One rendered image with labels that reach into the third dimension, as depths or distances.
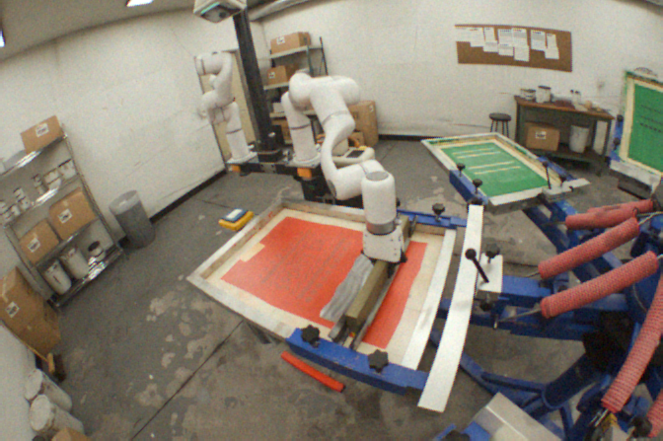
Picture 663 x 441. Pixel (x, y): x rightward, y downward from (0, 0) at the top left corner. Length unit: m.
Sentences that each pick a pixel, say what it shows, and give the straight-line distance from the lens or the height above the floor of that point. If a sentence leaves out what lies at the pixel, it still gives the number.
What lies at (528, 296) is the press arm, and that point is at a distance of 0.72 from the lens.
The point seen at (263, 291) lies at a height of 0.96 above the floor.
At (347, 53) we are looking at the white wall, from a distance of 4.76.
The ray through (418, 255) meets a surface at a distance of 0.88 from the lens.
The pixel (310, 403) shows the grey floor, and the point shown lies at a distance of 1.67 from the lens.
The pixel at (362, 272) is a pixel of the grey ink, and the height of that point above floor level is 0.96.
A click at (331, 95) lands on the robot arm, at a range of 0.72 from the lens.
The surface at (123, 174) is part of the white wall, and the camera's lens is 4.04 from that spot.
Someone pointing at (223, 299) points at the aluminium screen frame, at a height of 0.99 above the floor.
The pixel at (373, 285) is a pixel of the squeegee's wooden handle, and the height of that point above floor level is 1.06.
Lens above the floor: 1.56
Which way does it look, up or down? 28 degrees down
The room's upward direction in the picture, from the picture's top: 11 degrees counter-clockwise
